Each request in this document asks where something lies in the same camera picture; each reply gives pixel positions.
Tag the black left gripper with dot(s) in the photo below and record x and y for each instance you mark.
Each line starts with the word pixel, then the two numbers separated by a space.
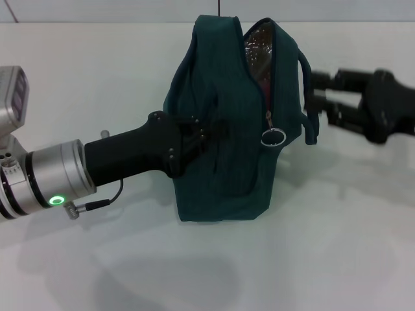
pixel 129 152

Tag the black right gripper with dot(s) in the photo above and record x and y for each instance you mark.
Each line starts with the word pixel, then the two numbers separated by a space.
pixel 389 107

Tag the dark teal lunch bag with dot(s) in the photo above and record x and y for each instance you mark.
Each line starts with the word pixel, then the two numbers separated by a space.
pixel 233 162

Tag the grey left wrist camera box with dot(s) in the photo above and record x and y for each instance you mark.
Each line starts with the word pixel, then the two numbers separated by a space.
pixel 14 94

